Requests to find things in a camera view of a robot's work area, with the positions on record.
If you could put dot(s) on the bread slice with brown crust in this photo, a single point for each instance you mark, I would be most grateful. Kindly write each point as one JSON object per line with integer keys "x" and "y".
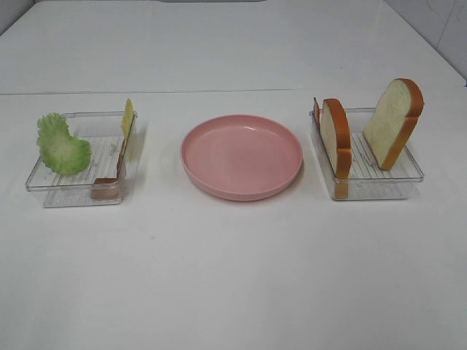
{"x": 336, "y": 137}

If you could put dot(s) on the brown bacon strip tray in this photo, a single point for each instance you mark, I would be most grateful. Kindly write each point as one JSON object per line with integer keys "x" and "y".
{"x": 108, "y": 188}

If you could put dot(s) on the green lettuce leaf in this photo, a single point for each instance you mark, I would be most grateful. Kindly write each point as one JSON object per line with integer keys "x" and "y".
{"x": 60, "y": 151}

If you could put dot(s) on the pink round plate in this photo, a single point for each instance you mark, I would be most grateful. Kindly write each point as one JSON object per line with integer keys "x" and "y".
{"x": 241, "y": 157}

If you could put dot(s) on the yellow cheese slice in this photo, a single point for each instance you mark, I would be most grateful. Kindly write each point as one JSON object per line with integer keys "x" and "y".
{"x": 127, "y": 119}

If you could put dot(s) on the clear left plastic tray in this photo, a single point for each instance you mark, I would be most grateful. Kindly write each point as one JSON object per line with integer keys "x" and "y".
{"x": 102, "y": 130}

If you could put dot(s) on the clear plastic tray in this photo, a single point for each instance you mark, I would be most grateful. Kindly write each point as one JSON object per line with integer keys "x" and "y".
{"x": 102, "y": 130}
{"x": 367, "y": 182}

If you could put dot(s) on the clear right plastic tray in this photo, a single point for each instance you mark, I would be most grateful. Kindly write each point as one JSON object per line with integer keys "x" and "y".
{"x": 367, "y": 182}

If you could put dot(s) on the upright bread slice right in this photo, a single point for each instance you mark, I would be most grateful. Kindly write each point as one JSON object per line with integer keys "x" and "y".
{"x": 393, "y": 121}

